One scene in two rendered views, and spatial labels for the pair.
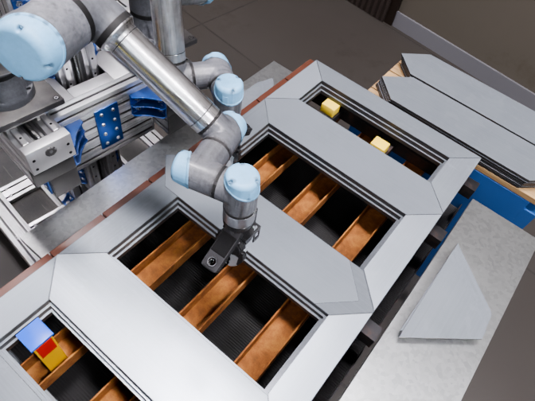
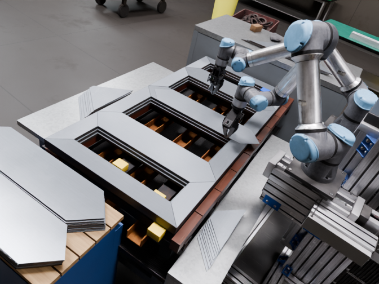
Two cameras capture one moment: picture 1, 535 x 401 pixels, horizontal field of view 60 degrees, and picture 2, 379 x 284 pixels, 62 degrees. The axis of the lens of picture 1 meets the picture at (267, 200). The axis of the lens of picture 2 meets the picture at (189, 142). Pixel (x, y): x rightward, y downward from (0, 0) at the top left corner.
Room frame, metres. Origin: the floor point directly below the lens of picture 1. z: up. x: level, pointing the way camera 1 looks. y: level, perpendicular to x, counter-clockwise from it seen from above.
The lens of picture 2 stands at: (2.34, -0.19, 1.86)
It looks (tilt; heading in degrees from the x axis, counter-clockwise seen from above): 38 degrees down; 174
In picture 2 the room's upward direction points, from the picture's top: 16 degrees clockwise
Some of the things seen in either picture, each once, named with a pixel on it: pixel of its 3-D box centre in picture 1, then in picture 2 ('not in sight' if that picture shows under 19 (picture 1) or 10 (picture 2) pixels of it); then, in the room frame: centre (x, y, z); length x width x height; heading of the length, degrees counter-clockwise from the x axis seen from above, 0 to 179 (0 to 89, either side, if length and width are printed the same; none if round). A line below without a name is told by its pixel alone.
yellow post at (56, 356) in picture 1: (46, 349); not in sight; (0.30, 0.46, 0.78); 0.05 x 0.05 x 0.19; 61
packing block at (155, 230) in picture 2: not in sight; (156, 231); (1.58, -0.14, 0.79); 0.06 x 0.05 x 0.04; 61
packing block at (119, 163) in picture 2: (378, 146); (120, 166); (1.25, -0.36, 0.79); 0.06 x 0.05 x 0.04; 61
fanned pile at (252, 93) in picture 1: (255, 102); (217, 230); (1.45, 0.14, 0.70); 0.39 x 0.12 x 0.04; 151
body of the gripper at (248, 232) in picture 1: (238, 228); (217, 74); (0.60, 0.05, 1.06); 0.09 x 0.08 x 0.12; 152
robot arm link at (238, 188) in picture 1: (240, 190); (226, 49); (0.59, 0.06, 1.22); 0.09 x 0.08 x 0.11; 78
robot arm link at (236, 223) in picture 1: (238, 211); (222, 61); (0.59, 0.06, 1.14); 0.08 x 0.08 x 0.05
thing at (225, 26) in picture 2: not in sight; (278, 49); (-0.19, 0.60, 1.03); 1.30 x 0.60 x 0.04; 61
